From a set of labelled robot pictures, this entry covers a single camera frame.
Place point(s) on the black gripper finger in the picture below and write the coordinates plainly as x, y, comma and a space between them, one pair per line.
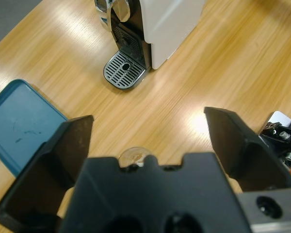
51, 165
245, 155

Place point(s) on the clear glass cup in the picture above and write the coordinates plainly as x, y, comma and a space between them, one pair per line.
133, 156

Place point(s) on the white capsule coffee machine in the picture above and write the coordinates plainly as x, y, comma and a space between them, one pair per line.
169, 29

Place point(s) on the teal plastic tray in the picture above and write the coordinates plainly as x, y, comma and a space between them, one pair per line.
19, 126

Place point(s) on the white block with dark post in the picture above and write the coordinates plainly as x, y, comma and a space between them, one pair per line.
281, 136

